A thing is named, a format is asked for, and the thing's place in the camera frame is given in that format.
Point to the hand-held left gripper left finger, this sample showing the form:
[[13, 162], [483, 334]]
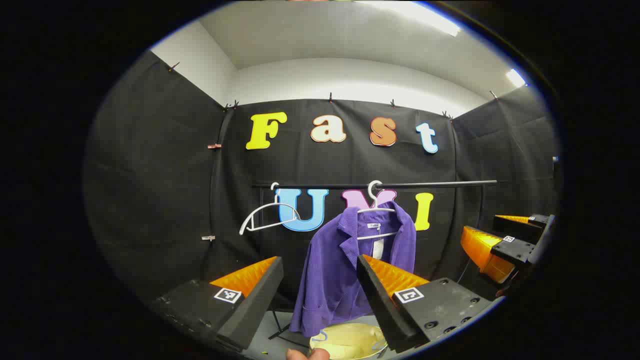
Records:
[[255, 305]]

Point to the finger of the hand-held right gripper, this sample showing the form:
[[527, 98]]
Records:
[[510, 250], [515, 227]]

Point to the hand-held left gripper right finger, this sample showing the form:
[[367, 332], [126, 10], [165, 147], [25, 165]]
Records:
[[380, 305]]

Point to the cream laundry hamper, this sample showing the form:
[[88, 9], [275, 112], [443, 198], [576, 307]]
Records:
[[350, 340]]

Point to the white hanger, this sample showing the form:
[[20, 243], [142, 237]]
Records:
[[270, 225], [376, 210]]

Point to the black clothes rack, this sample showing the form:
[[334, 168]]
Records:
[[325, 185]]

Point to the black backdrop cloth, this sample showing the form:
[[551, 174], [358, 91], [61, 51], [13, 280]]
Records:
[[150, 200]]

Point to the small ceiling light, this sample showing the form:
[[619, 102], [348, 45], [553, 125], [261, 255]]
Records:
[[515, 77]]

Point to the row of black backdrop clips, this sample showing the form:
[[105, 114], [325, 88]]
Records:
[[330, 97]]

